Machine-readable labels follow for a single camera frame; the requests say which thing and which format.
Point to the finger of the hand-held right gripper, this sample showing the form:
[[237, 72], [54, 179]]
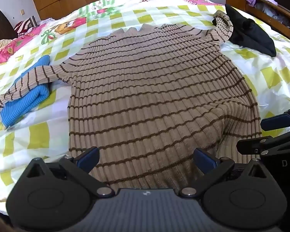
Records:
[[275, 122], [249, 146]]

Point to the beige pillow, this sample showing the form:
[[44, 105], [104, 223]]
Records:
[[0, 46]]

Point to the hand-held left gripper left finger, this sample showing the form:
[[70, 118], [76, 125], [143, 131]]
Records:
[[89, 160]]

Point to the blue knit sweater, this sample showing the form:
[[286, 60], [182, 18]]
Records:
[[26, 104]]

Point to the checked cartoon print quilt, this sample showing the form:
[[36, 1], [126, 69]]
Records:
[[62, 29]]

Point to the dark wooden headboard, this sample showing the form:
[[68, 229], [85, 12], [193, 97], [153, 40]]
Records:
[[2, 26]]

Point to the white plastic bag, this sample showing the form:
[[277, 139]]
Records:
[[268, 11]]

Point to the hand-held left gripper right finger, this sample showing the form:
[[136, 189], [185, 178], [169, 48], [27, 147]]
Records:
[[204, 160]]

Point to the brown striped knit sweater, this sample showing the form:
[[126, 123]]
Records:
[[147, 89]]

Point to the metal flask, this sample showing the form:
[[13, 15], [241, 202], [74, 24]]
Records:
[[33, 20]]

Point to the black garment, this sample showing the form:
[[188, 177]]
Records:
[[249, 35]]

